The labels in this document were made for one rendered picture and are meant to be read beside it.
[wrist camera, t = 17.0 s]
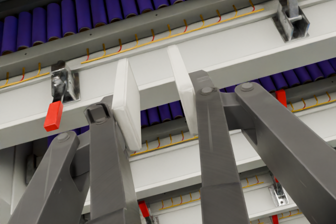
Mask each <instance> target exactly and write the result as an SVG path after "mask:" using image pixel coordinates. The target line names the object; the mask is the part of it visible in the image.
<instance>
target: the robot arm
mask: <svg viewBox="0 0 336 224"><path fill-rule="evenodd" d="M166 49H167V53H168V57H169V60H170V64H171V68H172V72H173V75H174V79H175V83H176V86H177V90H178V93H179V97H180V100H181V104H182V107H183V111H184V114H185V118H186V121H187V125H188V128H189V132H190V135H193V136H196V135H198V143H199V156H200V169H201V183H202V187H201V188H200V203H201V218H202V224H251V223H250V219H249V215H248V210H247V206H246V201H245V197H244V193H243V188H242V184H241V182H240V177H239V173H238V168H237V164H236V160H235V155H234V151H233V146H232V142H231V137H230V133H229V130H241V132H242V134H243V135H244V136H245V138H246V139H247V140H248V142H249V143H250V144H251V146H252V147H253V148H254V150H255V151H256V152H257V154H258V155H259V156H260V158H261V159H262V160H263V162H264V163H265V164H266V166H267V167H268V168H269V170H270V171H271V172H272V174H273V175H274V176H275V178H276V179H277V180H278V181H279V183H280V184H281V185H282V187H283V188H284V189H285V191H286V192H287V193H288V195H289V196H290V197H291V199H292V200H293V201H294V203H295V204H296V205H297V207H298V208H299V209H300V211H301V212H302V213H303V215H304V216H305V217H306V219H307V220H308V221H309V223H310V224H336V150H335V149H334V148H333V147H331V146H330V145H329V144H328V143H327V142H326V141H325V140H323V139H322V138H321V137H320V136H319V135H318V134H316V133H315V132H314V131H313V130H312V129H311V128H310V127H308V126H307V125H306V124H305V123H304V122H303V121H301V120H300V119H299V118H298V117H297V116H296V115H294V114H293V113H292V112H291V111H290V110H289V109H288V108H286V107H285V106H284V105H283V104H282V103H281V102H279V101H278V100H277V99H276V98H275V97H274V96H273V95H271V94H270V93H269V92H268V91H267V90H266V89H264V88H263V87H262V86H261V85H260V84H258V83H256V82H250V81H249V82H244V83H241V84H239V85H237V86H236V87H235V89H234V92H228V93H225V92H220V90H219V88H218V87H215V86H214V84H213V82H212V80H211V78H210V76H209V75H208V73H207V71H204V70H202V69H201V70H197V71H194V72H190V73H188V72H187V69H186V67H185V64H184V62H183V59H182V57H181V54H180V52H179V49H178V47H177V45H175V44H174V45H170V46H168V48H166ZM83 113H84V115H85V117H86V119H87V121H88V124H89V130H88V131H86V132H84V133H82V134H80V135H78V136H77V134H76V133H75V132H74V131H66V132H62V133H60V134H58V135H57V136H56V137H55V138H54V139H53V140H52V142H51V144H50V145H49V147H48V149H47V151H46V153H45V155H44V156H43V158H42V160H41V162H40V164H39V166H38V167H37V169H36V171H35V173H34V175H33V177H32V178H31V180H30V182H29V184H28V186H27V188H26V189H25V191H24V193H23V195H22V197H21V199H20V200H19V202H18V204H17V206H16V208H15V210H14V212H13V213H12V215H11V217H10V219H9V221H8V223H7V224H79V221H80V218H81V215H82V211H83V208H84V205H85V201H86V198H87V195H88V191H89V188H90V221H87V222H86V223H85V224H142V222H141V217H140V212H139V207H138V202H137V197H136V192H135V187H134V182H133V177H132V172H131V167H130V162H129V157H128V153H127V151H126V148H127V150H128V152H130V153H132V152H136V151H140V149H141V148H142V141H141V110H140V92H139V89H138V86H137V83H136V80H135V77H134V74H133V71H132V68H131V65H130V62H129V59H127V58H123V59H119V61H118V64H117V71H116V78H115V86H114V93H113V94H112V95H108V96H104V97H103V98H102V100H101V101H100V102H97V103H94V104H92V105H90V106H88V107H87V108H86V109H85V110H84V112H83ZM125 145H126V148H125Z"/></svg>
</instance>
